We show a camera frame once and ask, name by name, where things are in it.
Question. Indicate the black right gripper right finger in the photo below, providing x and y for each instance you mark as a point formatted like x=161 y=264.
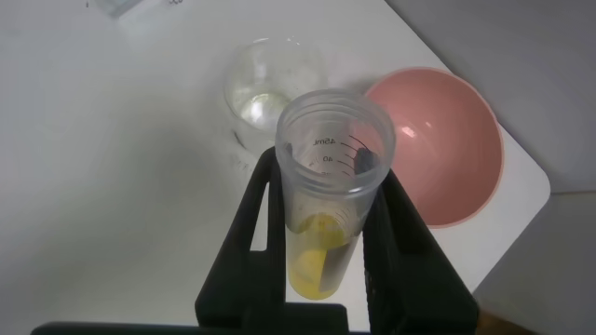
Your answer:
x=410 y=279

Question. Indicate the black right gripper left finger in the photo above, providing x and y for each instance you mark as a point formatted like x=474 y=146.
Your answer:
x=233 y=279

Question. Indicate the yellow pigment plastic test tube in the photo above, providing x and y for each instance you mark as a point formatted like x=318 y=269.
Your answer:
x=321 y=200

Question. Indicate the clear glass beaker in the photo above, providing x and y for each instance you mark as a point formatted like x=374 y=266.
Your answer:
x=261 y=93

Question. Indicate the pink plastic bowl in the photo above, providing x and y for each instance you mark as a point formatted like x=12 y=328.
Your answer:
x=442 y=149

